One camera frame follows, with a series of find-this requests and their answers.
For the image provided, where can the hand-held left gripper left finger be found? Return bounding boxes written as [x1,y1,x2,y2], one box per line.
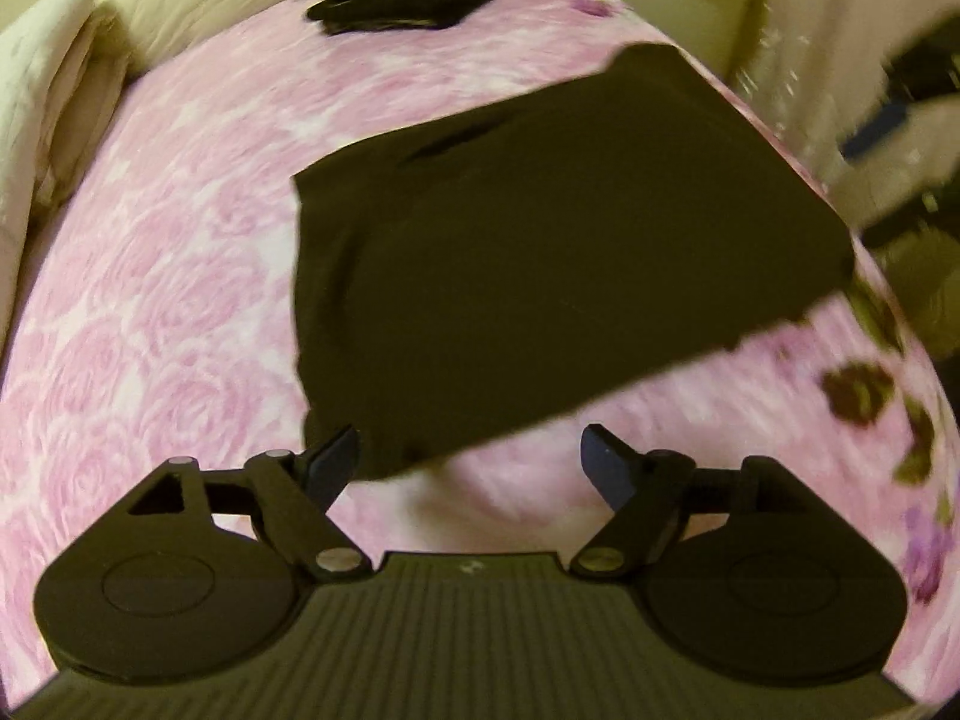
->
[124,424,374,581]

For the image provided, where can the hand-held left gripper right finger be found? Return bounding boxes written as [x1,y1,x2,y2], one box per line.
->
[568,424,827,577]

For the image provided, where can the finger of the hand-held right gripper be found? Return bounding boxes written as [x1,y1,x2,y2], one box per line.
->
[840,94,940,163]

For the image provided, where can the dark shirt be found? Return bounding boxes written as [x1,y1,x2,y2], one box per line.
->
[289,41,857,482]

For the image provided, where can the pink rose print blanket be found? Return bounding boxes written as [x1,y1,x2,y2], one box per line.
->
[0,0,953,698]

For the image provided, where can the white crinkled quilt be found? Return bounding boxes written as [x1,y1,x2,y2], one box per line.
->
[0,0,137,350]

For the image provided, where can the beige pillow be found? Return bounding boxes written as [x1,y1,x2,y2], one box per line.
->
[91,0,332,77]

